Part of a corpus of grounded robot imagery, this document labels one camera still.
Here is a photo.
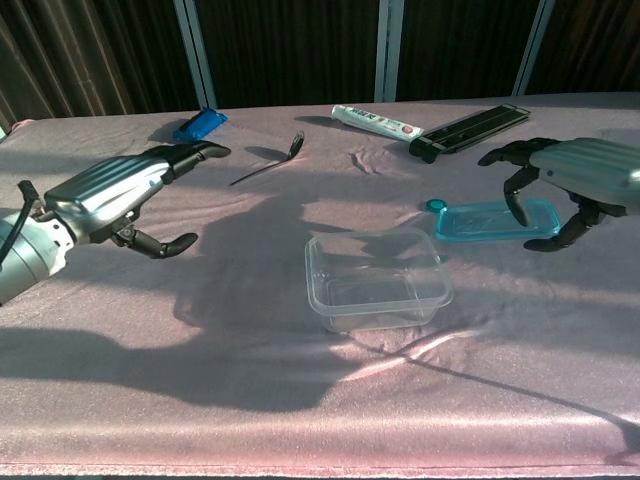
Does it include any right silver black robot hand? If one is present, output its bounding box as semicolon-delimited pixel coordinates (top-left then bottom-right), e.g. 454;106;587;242
477;137;640;251

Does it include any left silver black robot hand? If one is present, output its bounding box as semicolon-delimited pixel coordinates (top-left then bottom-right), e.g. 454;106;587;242
43;141;232;260

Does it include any clear teal-rimmed plastic container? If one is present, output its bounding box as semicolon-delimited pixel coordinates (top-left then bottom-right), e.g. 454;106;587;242
433;198;561;247

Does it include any clear plastic food container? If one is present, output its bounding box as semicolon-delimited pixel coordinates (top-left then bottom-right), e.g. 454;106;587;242
304;228;455;334

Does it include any blue snack packet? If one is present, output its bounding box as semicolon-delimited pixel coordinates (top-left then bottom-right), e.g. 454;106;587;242
172;107;229;143

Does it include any black rectangular case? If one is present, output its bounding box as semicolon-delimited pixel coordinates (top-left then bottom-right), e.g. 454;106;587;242
408;103;531;164

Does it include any metal spoon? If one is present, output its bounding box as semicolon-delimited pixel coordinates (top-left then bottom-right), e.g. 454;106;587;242
228;130;306;188

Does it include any white toothpaste tube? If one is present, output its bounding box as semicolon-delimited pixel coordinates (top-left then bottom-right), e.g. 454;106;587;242
331;104;425;140

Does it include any pink tablecloth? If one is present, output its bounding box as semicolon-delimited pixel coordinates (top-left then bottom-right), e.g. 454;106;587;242
0;92;640;476

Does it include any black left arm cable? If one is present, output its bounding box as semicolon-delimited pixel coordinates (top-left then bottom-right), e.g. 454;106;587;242
0;180;44;266

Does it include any white metal window post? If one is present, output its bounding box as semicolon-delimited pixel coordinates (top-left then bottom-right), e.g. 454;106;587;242
512;0;556;97
172;0;219;109
374;0;405;103

